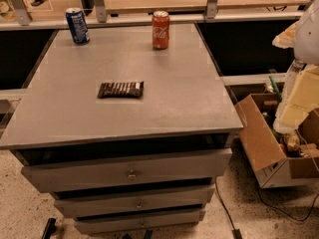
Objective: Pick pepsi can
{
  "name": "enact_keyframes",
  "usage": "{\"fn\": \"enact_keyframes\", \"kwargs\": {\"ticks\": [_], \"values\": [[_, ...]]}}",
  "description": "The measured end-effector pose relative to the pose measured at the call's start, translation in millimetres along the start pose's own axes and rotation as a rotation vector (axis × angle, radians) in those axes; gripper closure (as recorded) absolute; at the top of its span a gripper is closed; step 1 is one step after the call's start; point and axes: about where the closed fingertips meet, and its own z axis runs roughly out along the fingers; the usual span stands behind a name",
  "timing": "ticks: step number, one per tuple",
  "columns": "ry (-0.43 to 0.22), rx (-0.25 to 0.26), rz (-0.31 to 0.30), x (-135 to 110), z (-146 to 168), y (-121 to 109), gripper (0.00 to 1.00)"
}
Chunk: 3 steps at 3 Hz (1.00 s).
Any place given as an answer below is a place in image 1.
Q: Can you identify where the bottom grey drawer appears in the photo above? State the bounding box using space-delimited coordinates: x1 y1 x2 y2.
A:
75 207 205 234

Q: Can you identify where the top grey drawer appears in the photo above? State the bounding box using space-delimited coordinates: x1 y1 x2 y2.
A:
21 148 232 192

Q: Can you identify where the metal railing frame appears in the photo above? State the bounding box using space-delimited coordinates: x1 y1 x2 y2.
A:
0 0 313 31

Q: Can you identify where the middle grey drawer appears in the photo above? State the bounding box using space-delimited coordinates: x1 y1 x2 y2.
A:
54 185 214 218

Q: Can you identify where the green stick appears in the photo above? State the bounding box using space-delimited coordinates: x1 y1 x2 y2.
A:
269 76 282 102

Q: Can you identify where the small black object on shelf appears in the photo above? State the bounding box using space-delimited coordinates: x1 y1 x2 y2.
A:
31 0 45 7

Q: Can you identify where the black floor cable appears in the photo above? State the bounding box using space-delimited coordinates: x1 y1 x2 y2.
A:
213 179 319 239

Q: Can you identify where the black object on floor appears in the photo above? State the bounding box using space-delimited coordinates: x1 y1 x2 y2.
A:
41 218 56 239

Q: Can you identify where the brown cardboard box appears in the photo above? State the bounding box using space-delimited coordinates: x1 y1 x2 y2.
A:
235 94 319 188

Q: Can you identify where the grey drawer cabinet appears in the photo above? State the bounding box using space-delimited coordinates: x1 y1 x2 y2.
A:
1 24 242 223

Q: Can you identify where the red coca-cola can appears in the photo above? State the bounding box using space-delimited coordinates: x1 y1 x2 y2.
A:
152 11 169 49

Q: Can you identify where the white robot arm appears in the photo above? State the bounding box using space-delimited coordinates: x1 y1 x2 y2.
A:
273 0 319 133

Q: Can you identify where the dark snack bar wrapper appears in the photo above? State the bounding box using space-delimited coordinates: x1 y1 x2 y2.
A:
98 82 144 99

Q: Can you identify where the grey drawer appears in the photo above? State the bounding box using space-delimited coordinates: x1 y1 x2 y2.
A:
54 185 214 218
21 148 232 192
75 207 205 234

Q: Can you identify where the blue pepsi can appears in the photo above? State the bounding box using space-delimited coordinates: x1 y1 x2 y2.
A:
66 7 90 45

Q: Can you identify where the clear plastic water bottle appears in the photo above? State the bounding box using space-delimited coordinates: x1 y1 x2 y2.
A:
284 59 304 94

